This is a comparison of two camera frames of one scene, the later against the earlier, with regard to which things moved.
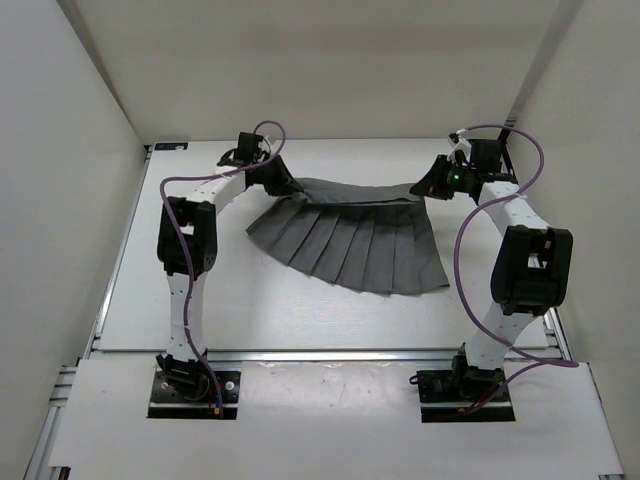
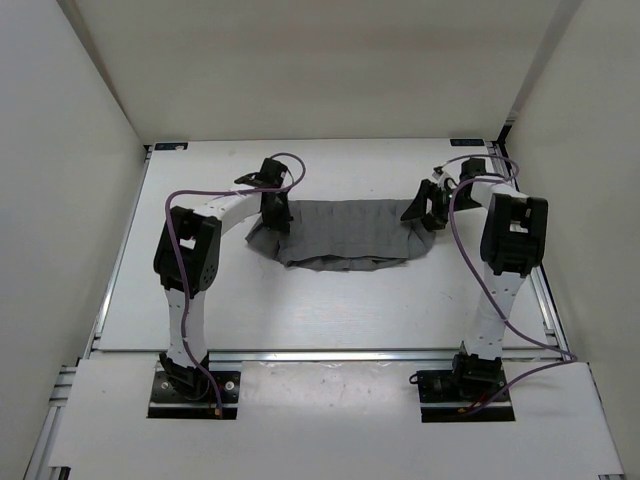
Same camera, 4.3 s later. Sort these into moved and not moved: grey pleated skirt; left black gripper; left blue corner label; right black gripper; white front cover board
Moved: left black gripper; right black gripper; grey pleated skirt
Not moved: left blue corner label; white front cover board
